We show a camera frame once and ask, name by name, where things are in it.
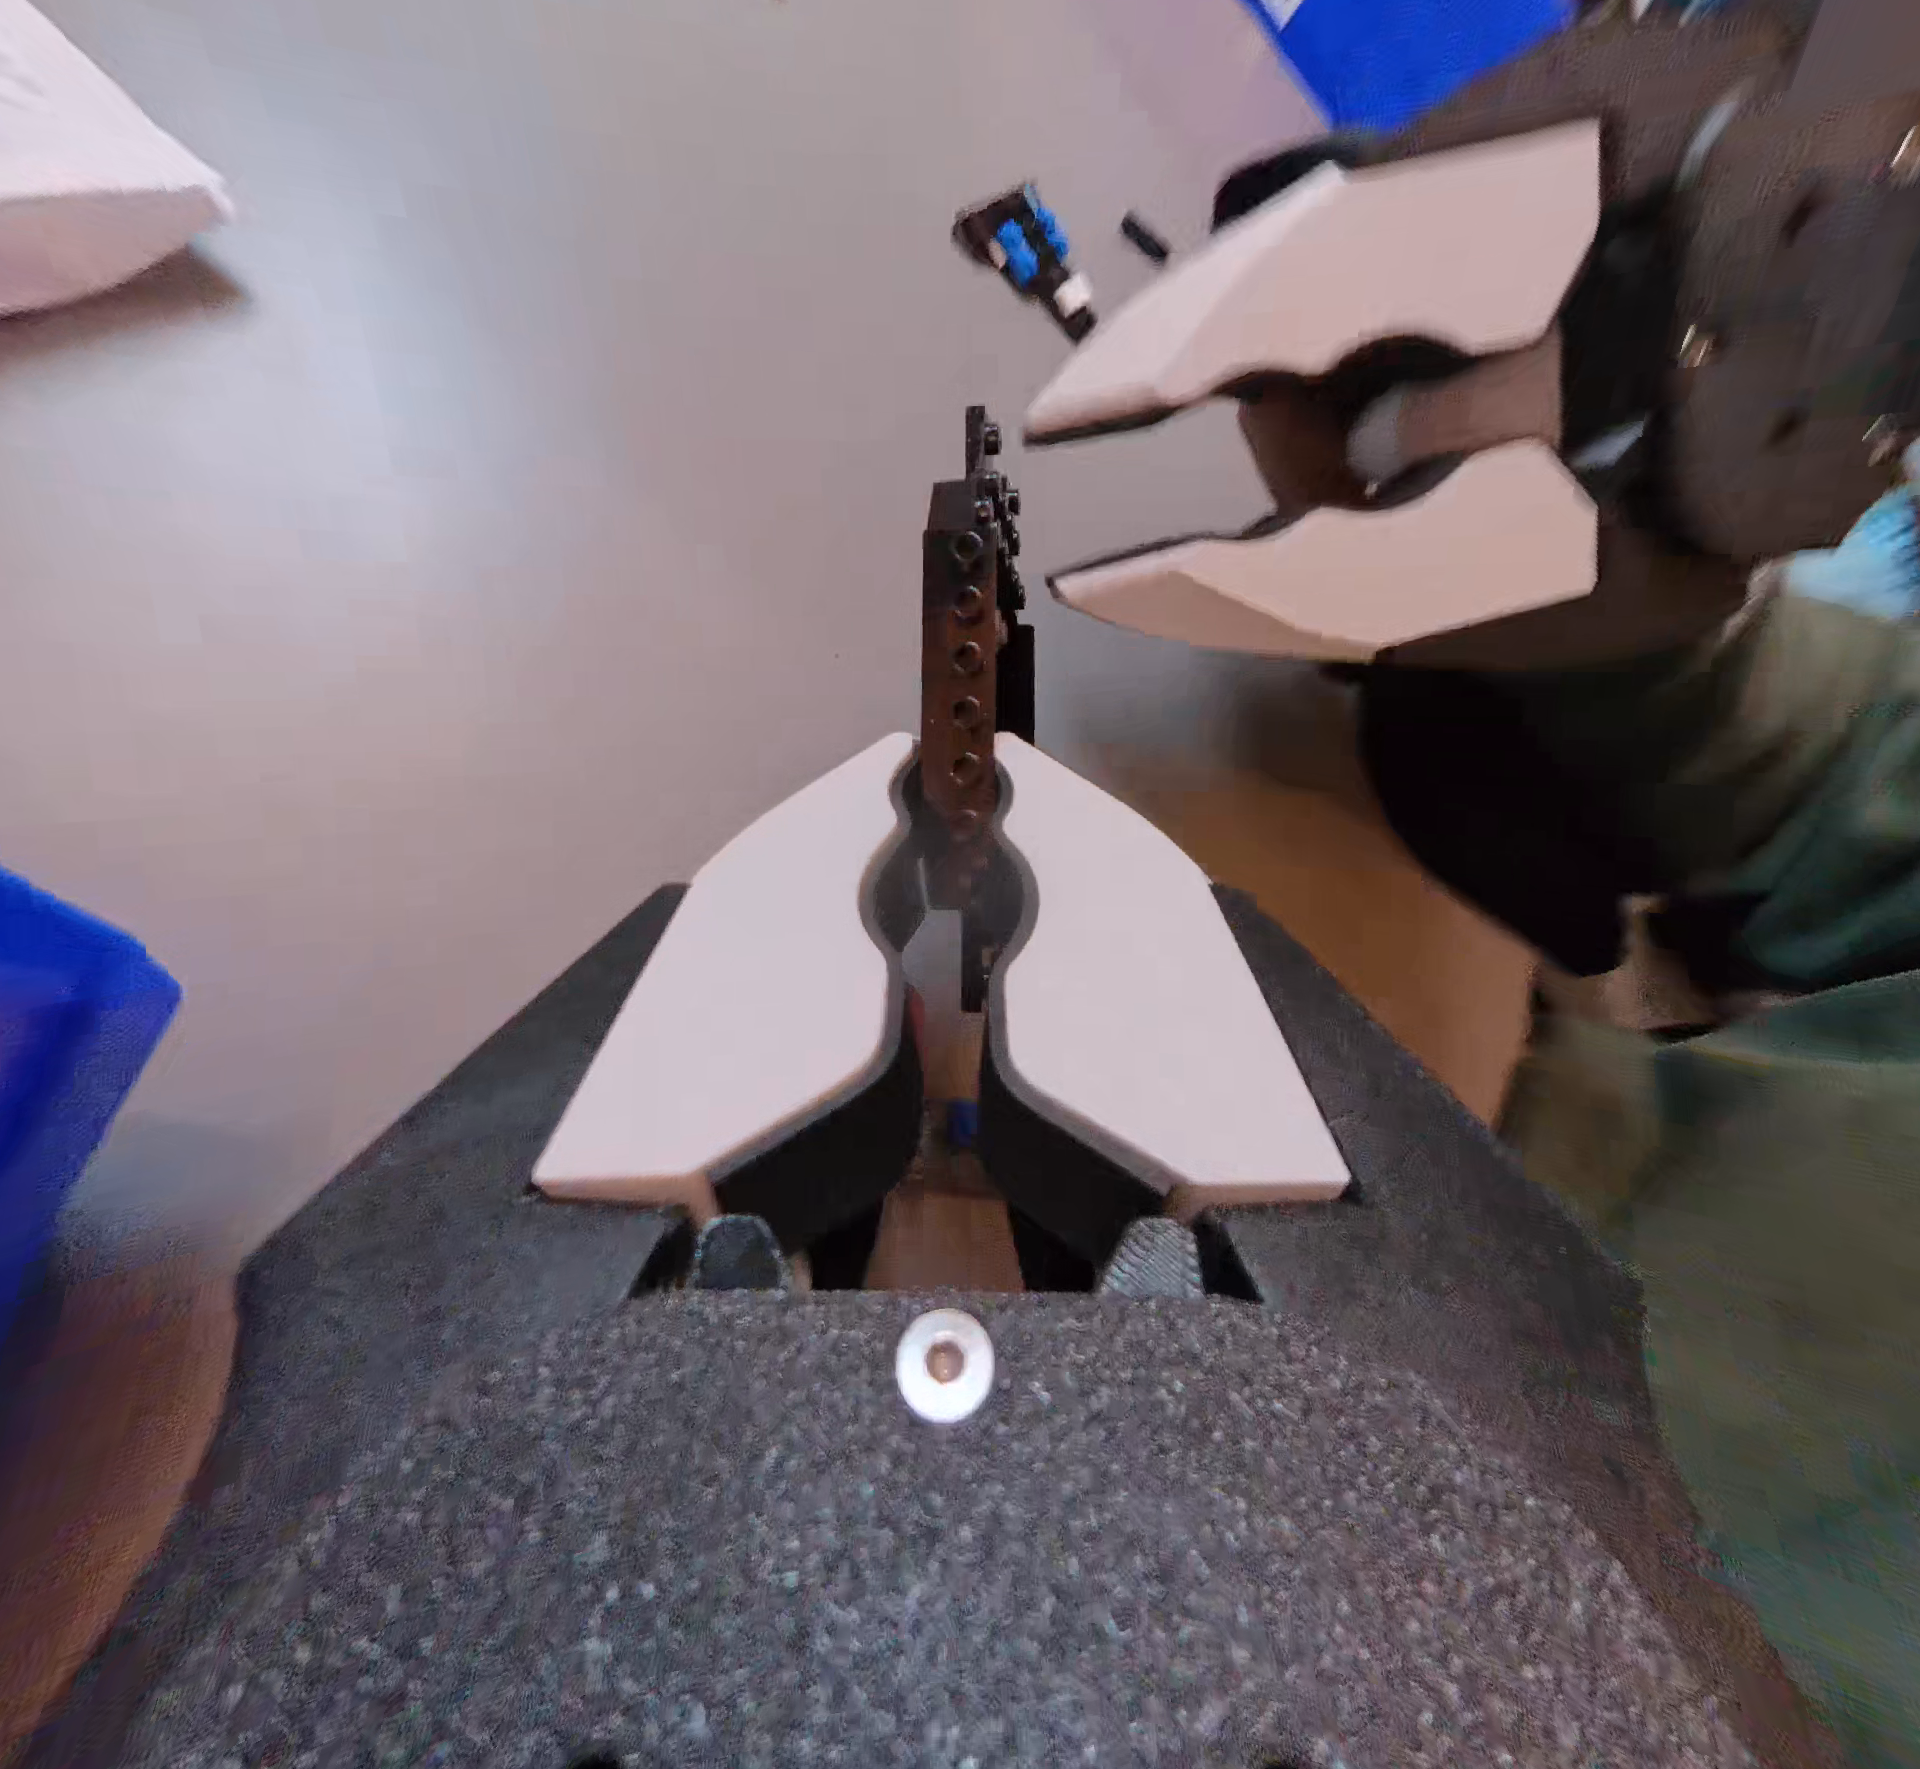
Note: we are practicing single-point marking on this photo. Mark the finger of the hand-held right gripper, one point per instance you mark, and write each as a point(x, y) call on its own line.
point(1382, 570)
point(1382, 271)

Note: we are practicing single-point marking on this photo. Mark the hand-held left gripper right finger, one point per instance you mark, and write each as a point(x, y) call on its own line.
point(1172, 1021)

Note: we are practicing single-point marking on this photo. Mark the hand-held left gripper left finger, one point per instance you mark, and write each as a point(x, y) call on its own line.
point(720, 1021)

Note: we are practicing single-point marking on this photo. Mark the blue and black lego assembly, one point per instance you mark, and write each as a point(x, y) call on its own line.
point(1027, 253)

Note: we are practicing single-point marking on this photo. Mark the black lego car chassis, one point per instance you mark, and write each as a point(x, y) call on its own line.
point(967, 659)

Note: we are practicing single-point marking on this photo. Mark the person's right forearm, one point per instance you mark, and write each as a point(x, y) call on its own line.
point(1799, 778)

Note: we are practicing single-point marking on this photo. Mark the small black lego piece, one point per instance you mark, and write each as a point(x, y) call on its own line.
point(1142, 233)

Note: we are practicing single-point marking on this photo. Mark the white printed paper bag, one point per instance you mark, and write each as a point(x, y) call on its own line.
point(74, 179)

